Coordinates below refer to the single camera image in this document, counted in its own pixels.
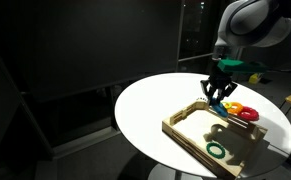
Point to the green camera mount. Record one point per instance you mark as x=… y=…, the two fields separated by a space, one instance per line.
x=238 y=66

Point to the yellow object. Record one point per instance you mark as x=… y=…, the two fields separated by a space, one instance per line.
x=255 y=78

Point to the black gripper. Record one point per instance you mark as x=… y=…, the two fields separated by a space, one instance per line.
x=220 y=79

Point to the wooden slatted tray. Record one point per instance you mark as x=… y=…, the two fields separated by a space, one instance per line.
x=191 y=126

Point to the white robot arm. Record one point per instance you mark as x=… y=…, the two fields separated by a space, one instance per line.
x=251 y=23

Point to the white table pedestal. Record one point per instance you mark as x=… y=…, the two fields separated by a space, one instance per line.
x=165 y=173

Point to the dark metal window post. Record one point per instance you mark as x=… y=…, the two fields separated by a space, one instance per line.
x=180 y=33

